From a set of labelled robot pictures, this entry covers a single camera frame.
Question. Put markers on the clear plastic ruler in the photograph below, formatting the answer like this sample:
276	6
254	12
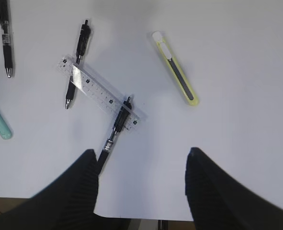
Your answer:
93	86

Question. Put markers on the yellow utility knife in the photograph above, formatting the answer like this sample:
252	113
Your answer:
175	69

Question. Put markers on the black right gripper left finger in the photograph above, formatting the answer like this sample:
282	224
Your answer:
67	203

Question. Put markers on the black pen near holder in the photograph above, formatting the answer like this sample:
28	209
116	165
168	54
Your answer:
5	23

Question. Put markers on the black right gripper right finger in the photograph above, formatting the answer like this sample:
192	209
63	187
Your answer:
219	202

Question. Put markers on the black pen under ruler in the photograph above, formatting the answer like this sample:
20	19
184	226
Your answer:
84	36

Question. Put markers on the black pen over ruler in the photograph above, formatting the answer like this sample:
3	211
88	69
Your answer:
117	128

